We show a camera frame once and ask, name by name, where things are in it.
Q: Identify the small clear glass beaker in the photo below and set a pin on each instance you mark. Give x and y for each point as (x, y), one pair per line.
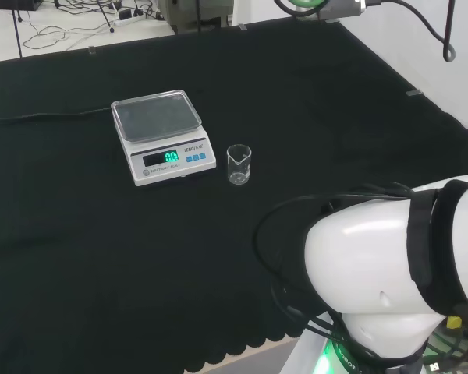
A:
(238, 165)

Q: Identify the white electronic balance steel pan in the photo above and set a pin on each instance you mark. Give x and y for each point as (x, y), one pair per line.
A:
(167, 150)

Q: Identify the black bench cloth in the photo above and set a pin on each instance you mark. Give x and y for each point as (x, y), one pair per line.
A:
(101, 253)

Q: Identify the clear cloth clip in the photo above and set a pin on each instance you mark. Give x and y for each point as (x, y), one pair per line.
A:
(91, 50)
(414, 92)
(242, 27)

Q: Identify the grey equipment cabinet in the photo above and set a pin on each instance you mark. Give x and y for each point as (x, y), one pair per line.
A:
(195, 13)

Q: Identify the white power strip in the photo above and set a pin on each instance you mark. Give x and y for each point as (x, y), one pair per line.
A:
(126, 19)

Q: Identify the yellow stop button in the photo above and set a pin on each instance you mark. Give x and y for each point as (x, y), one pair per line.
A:
(453, 322)

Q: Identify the black tripod leg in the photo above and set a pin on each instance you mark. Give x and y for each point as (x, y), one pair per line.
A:
(17, 31)

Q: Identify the black box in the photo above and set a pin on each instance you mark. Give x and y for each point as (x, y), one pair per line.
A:
(15, 4)

